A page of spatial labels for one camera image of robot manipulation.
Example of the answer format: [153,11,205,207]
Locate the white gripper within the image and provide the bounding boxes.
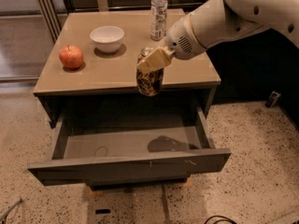
[136,13,206,74]

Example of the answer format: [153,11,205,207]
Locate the orange soda can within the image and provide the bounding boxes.
[135,47,164,97]

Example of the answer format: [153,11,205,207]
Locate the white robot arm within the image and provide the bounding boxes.
[137,0,299,74]

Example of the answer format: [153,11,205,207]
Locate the grey cabinet with tan top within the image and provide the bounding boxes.
[34,10,221,122]

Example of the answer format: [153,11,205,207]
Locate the open grey top drawer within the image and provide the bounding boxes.
[28,107,231,187]

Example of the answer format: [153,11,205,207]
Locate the clear plastic water bottle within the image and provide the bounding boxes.
[149,0,168,41]

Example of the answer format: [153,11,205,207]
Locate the white ceramic bowl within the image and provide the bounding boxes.
[90,26,124,53]

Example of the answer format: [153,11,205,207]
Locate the red apple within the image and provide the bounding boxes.
[59,45,84,70]

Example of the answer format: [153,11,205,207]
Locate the small grey floor device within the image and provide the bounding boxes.
[265,91,281,108]

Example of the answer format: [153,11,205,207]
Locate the grey metal rod on floor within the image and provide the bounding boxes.
[0,198,23,224]

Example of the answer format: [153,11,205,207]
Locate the black floor cable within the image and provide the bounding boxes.
[204,215,238,224]

